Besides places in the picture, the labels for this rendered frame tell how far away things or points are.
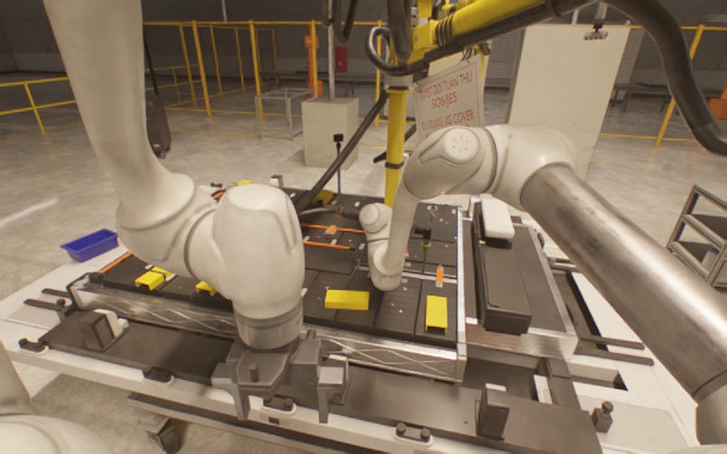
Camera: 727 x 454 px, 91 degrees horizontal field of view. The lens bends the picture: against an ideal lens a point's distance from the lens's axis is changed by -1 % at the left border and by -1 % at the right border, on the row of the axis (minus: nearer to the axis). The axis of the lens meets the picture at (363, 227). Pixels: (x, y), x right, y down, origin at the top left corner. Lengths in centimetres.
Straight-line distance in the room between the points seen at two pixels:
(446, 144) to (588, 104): 531
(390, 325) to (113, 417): 182
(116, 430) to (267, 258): 225
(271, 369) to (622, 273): 47
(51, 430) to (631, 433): 143
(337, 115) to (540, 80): 285
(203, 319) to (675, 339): 136
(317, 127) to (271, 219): 553
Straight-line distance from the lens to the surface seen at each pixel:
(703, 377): 54
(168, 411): 201
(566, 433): 136
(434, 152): 66
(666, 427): 159
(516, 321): 135
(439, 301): 140
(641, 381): 170
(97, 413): 274
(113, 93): 39
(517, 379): 158
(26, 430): 34
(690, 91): 78
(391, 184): 145
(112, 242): 244
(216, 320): 149
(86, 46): 36
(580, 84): 585
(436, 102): 118
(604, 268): 59
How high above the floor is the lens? 190
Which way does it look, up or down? 27 degrees down
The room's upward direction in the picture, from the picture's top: 1 degrees clockwise
